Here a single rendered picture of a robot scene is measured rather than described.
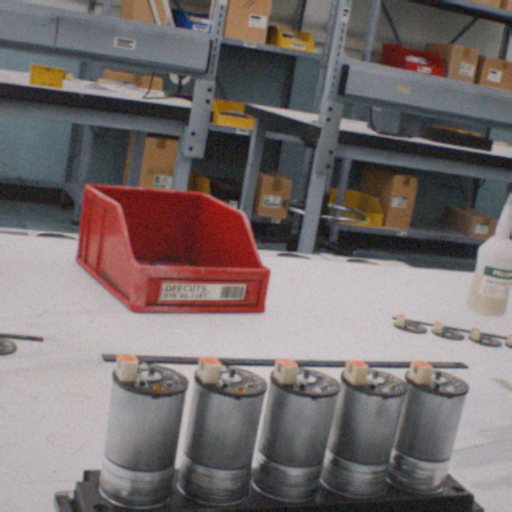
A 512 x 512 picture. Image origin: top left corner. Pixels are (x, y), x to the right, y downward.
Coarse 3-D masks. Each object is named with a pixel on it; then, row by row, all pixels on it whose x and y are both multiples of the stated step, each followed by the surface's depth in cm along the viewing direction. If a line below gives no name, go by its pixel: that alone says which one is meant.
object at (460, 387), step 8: (448, 376) 33; (416, 384) 32; (432, 384) 32; (440, 384) 32; (448, 384) 32; (456, 384) 32; (464, 384) 32; (432, 392) 31; (440, 392) 31; (448, 392) 31; (456, 392) 31; (464, 392) 32
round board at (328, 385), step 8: (304, 368) 31; (272, 376) 30; (312, 376) 31; (320, 376) 31; (328, 376) 31; (280, 384) 29; (288, 384) 29; (296, 384) 29; (304, 384) 29; (320, 384) 30; (328, 384) 30; (336, 384) 30; (296, 392) 29; (304, 392) 29; (312, 392) 29; (320, 392) 29; (328, 392) 29; (336, 392) 30
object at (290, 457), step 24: (312, 384) 30; (288, 408) 29; (312, 408) 29; (264, 432) 30; (288, 432) 29; (312, 432) 29; (264, 456) 30; (288, 456) 30; (312, 456) 30; (264, 480) 30; (288, 480) 30; (312, 480) 30
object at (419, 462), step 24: (408, 384) 32; (408, 408) 32; (432, 408) 31; (456, 408) 32; (408, 432) 32; (432, 432) 32; (456, 432) 32; (408, 456) 32; (432, 456) 32; (408, 480) 32; (432, 480) 32
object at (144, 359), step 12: (108, 360) 29; (144, 360) 29; (156, 360) 30; (168, 360) 30; (180, 360) 30; (192, 360) 30; (228, 360) 31; (240, 360) 31; (252, 360) 31; (264, 360) 31; (300, 360) 32; (312, 360) 32; (324, 360) 33
